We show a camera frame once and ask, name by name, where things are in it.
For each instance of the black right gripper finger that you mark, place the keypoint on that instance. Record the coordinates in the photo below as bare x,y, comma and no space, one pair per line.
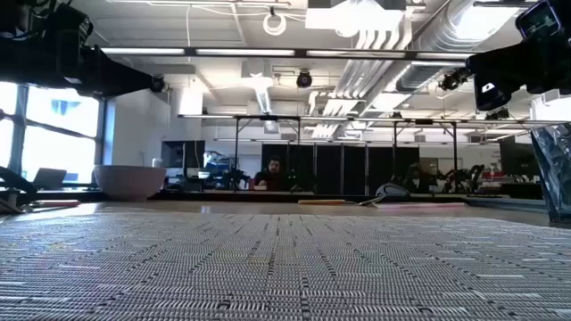
499,73

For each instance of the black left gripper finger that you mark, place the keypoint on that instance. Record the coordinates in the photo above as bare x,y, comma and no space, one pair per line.
116,78

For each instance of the white ribbed bowl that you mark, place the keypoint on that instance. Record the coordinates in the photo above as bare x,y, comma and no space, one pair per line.
129,182

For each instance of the pink drinking straw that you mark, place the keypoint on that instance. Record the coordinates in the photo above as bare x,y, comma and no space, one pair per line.
419,205

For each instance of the large dark computer monitor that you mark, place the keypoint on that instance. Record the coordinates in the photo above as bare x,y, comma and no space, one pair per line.
517,156

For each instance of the open laptop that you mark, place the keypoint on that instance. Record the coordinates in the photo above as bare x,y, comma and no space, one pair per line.
49,178

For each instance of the blue-grey flat tray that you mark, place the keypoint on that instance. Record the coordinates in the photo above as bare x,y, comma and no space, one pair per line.
504,203

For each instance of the black curved table-edge fixture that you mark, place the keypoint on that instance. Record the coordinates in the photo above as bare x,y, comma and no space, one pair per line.
15,183

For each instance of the grey rounded device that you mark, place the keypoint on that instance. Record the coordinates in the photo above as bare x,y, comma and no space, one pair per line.
392,191

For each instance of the seated person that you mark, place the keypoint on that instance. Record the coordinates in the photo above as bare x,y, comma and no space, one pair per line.
272,176

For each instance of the black partition panels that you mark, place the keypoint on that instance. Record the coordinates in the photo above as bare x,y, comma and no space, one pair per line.
339,169

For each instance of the grey woven placemat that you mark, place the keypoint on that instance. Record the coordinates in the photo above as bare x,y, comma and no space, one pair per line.
285,267

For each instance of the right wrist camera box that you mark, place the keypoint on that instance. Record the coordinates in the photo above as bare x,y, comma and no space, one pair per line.
537,18

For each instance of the black overhead camera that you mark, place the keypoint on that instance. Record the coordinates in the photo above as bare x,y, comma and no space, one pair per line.
304,79

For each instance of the black overhead frame bar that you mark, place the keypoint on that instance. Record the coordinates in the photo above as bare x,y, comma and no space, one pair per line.
303,53

